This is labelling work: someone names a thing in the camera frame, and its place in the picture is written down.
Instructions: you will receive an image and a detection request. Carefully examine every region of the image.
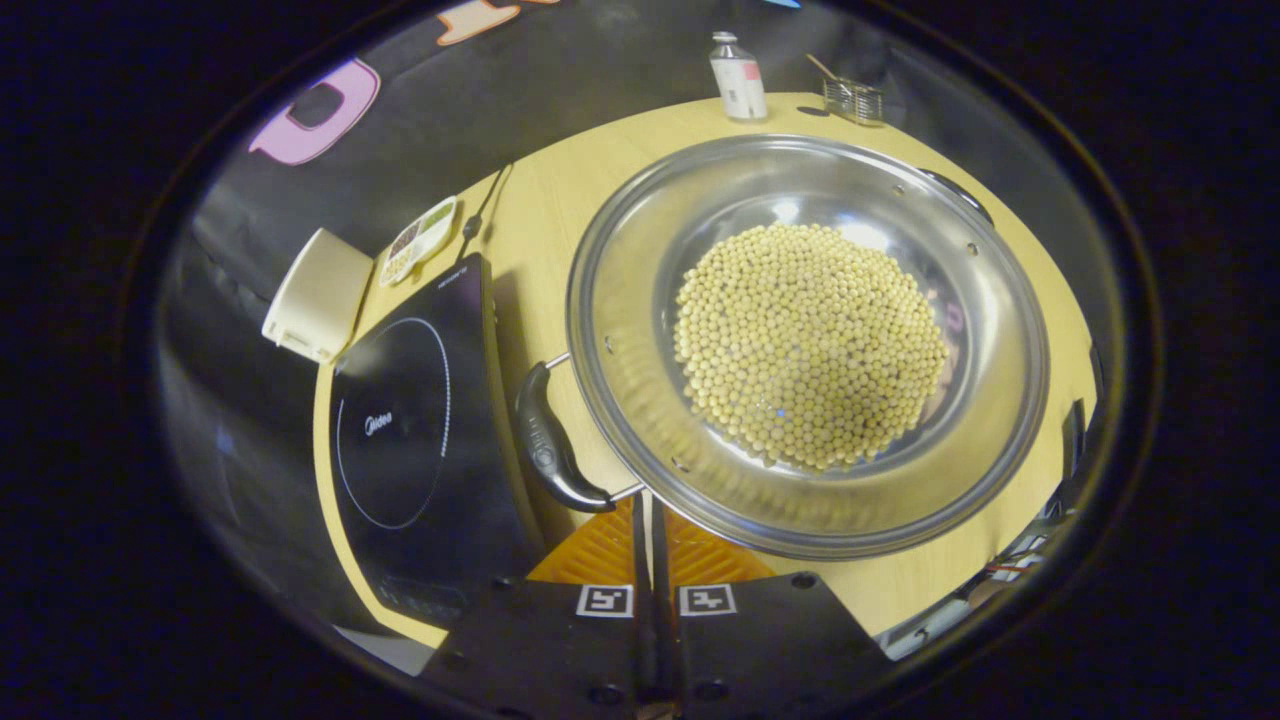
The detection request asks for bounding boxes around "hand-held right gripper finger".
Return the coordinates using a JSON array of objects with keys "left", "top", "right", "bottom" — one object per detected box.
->
[
  {"left": 652, "top": 495, "right": 891, "bottom": 716},
  {"left": 420, "top": 495, "right": 656, "bottom": 713}
]

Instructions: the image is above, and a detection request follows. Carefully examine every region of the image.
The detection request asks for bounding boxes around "black induction cooktop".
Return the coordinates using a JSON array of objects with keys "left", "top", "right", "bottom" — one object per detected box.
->
[{"left": 328, "top": 252, "right": 549, "bottom": 631}]

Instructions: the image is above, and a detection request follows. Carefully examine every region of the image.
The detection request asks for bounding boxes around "stainless steel pot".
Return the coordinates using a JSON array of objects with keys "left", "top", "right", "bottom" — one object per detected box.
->
[{"left": 515, "top": 133, "right": 1051, "bottom": 561}]

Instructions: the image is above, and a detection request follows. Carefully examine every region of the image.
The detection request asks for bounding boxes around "pile of yellow soybeans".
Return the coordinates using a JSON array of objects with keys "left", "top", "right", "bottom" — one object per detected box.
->
[{"left": 673, "top": 222, "right": 949, "bottom": 473}]

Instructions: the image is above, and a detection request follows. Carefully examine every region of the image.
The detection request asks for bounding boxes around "white divided dish with beans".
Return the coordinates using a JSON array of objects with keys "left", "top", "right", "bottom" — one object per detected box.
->
[{"left": 378, "top": 195, "right": 461, "bottom": 288}]

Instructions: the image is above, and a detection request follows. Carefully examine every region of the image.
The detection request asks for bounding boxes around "white toaster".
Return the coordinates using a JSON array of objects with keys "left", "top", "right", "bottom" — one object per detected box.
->
[{"left": 261, "top": 228, "right": 375, "bottom": 364}]

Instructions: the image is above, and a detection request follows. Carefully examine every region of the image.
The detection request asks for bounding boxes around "white plastic bottle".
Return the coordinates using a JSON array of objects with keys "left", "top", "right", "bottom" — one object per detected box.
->
[{"left": 709, "top": 31, "right": 769, "bottom": 123}]

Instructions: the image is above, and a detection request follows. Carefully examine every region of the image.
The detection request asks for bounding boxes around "wooden stick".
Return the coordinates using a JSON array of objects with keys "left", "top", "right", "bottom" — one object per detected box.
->
[{"left": 806, "top": 53, "right": 851, "bottom": 96}]

